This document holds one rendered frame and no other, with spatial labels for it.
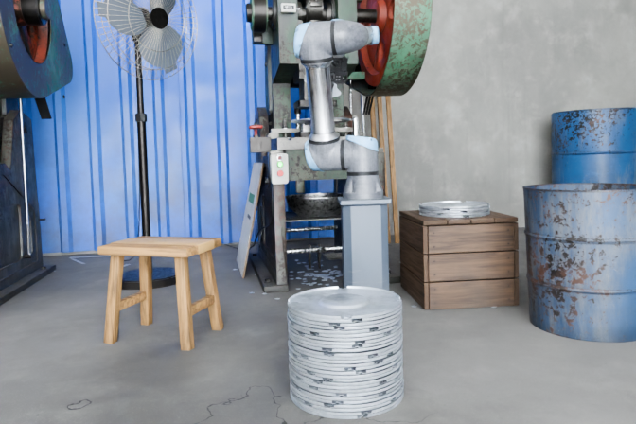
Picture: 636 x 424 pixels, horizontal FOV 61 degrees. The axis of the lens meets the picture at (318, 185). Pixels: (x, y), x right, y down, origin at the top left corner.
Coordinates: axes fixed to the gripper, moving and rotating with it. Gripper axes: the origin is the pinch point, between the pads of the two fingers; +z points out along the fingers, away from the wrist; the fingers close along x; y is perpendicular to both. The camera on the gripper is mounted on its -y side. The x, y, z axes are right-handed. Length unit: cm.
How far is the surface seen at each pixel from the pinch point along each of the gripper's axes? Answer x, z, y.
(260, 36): 50, -17, -23
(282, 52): 27.5, -14.5, -16.2
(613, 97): 124, 42, 282
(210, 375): -114, 42, -62
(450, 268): -76, 43, 33
